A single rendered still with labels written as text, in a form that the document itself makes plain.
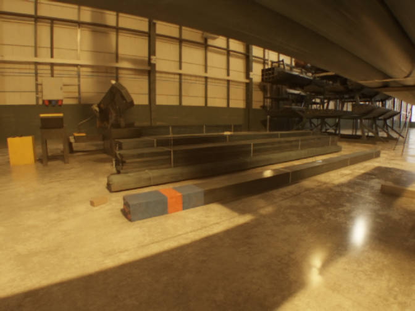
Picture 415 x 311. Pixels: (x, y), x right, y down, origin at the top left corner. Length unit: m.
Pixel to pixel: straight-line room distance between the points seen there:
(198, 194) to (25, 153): 4.16
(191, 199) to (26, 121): 8.19
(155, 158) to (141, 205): 1.25
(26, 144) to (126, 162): 2.98
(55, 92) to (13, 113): 1.61
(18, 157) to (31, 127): 4.17
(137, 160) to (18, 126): 7.14
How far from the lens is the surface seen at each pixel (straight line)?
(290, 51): 0.65
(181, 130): 9.10
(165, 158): 3.18
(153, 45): 10.66
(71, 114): 9.62
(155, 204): 2.02
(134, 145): 3.67
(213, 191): 2.29
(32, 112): 9.65
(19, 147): 5.55
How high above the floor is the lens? 0.84
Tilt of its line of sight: 9 degrees down
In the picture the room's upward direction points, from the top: straight up
